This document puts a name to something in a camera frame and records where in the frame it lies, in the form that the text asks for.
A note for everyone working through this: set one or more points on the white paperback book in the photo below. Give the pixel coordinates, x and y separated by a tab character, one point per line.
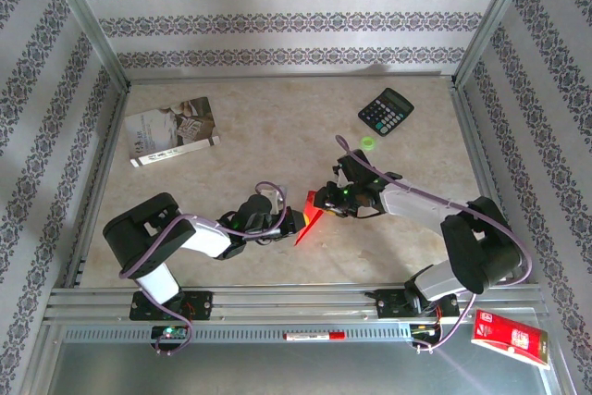
171	129

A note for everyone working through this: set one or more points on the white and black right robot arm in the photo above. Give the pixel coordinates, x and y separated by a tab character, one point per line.
416	207

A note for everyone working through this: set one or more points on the red carton box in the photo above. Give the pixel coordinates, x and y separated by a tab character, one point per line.
504	335

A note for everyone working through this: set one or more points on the red marker pen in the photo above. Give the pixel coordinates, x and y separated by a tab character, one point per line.
314	336

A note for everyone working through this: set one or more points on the aluminium back rail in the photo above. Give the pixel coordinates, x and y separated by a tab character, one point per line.
287	77

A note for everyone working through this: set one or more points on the grey metal shelf sheet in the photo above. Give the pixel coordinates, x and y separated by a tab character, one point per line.
277	372

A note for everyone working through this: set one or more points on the aluminium frame post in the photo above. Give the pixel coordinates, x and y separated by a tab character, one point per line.
492	20
89	20

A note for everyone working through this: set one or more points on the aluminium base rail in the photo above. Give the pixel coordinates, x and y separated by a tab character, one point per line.
287	302

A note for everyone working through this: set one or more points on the aluminium side rail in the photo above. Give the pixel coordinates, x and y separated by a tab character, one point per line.
483	182
99	182

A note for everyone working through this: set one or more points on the black desk calculator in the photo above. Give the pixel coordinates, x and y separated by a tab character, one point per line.
386	110

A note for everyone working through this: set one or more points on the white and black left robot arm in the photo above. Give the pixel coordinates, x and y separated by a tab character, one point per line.
205	240

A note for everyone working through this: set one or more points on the black controller board green light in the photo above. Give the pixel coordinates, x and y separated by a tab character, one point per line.
168	332

